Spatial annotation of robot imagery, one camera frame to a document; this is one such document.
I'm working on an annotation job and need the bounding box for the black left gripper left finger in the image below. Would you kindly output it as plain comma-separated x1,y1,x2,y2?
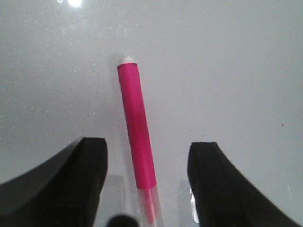
0,138,108,227

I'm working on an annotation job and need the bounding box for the pink marker pen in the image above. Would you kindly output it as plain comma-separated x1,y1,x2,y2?
116,56,164,227

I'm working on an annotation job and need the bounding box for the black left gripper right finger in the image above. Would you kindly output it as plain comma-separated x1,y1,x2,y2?
187,142,298,227

